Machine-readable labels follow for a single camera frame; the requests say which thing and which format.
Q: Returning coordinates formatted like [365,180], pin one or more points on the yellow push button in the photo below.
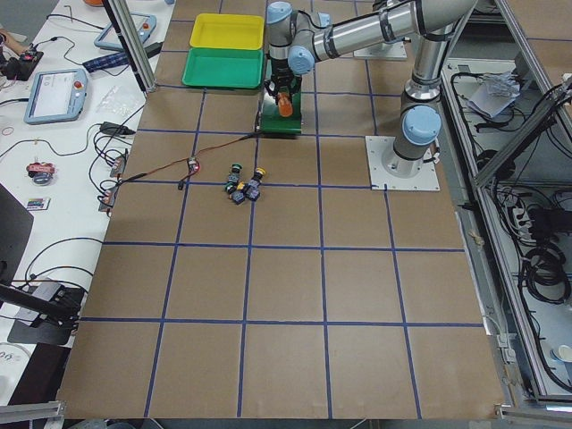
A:
[257,177]
[238,195]

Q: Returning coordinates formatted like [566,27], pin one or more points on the green push button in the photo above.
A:
[234,174]
[230,187]

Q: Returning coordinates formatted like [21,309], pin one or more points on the green conveyor belt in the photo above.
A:
[269,121]

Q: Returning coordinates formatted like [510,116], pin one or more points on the clear plastic bag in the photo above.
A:
[118,100]

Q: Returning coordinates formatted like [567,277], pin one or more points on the yellow plastic tray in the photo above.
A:
[228,31]

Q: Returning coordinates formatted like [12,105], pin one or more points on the crumpled white paper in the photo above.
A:
[495,93]

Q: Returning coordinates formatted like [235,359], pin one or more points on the orange cylinder bottle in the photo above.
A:
[284,104]

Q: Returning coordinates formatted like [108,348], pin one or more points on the aluminium frame post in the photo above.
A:
[120,17]

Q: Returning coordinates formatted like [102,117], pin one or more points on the small red circuit board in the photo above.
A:
[194,166]

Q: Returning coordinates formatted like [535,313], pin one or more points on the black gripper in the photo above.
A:
[281,72]

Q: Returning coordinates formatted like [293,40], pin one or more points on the lower teach pendant tablet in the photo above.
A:
[56,96]

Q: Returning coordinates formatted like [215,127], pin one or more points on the black power adapter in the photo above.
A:
[114,129]

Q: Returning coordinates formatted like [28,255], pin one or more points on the plaid blue pouch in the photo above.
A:
[105,62]

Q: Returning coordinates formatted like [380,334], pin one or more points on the green plastic tray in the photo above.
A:
[223,68]

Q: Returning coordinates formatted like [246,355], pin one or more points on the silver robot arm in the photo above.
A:
[299,40]

